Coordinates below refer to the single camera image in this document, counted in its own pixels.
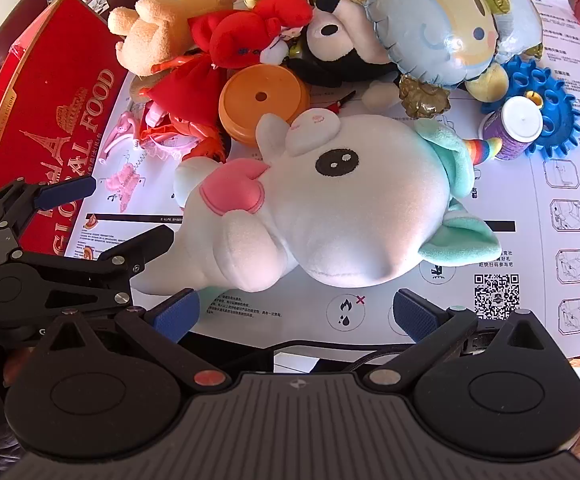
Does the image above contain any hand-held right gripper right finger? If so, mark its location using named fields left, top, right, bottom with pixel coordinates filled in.
left=364, top=288, right=566, bottom=392

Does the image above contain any white unicorn plush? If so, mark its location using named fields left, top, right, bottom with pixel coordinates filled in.
left=131, top=108, right=509, bottom=297

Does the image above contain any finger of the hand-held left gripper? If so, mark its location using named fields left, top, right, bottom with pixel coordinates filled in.
left=15, top=225, right=175, bottom=312
left=0, top=176, right=97, bottom=254

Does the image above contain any black mouse plush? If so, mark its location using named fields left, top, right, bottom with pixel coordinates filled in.
left=282, top=0, right=411, bottom=113

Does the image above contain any blue plastic gear toy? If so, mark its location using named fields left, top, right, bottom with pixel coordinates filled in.
left=480, top=54, right=580, bottom=158

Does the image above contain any light blue foil balloon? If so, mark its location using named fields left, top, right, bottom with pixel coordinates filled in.
left=337, top=0, right=545, bottom=117

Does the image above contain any peach plush bear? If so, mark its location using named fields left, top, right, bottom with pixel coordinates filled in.
left=107, top=0, right=241, bottom=78

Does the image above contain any pink toy stethoscope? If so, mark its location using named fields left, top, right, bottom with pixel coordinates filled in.
left=101, top=110, right=145, bottom=211

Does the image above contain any white printed instruction sheet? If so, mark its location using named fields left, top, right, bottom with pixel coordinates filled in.
left=65, top=0, right=580, bottom=361

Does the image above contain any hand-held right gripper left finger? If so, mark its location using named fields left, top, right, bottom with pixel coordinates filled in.
left=40, top=287, right=231, bottom=394

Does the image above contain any orange plastic toy scoop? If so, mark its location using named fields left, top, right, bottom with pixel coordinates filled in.
left=218, top=65, right=311, bottom=147

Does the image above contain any purple cup with white lid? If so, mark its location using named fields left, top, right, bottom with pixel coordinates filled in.
left=480, top=96, right=544, bottom=162

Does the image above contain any pale yellow plush toy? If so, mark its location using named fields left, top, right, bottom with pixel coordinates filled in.
left=467, top=60, right=510, bottom=103

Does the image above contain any red cardboard box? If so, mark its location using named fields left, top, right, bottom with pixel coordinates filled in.
left=0, top=0, right=131, bottom=261

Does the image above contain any red plush toy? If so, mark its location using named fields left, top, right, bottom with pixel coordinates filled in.
left=188, top=0, right=315, bottom=68

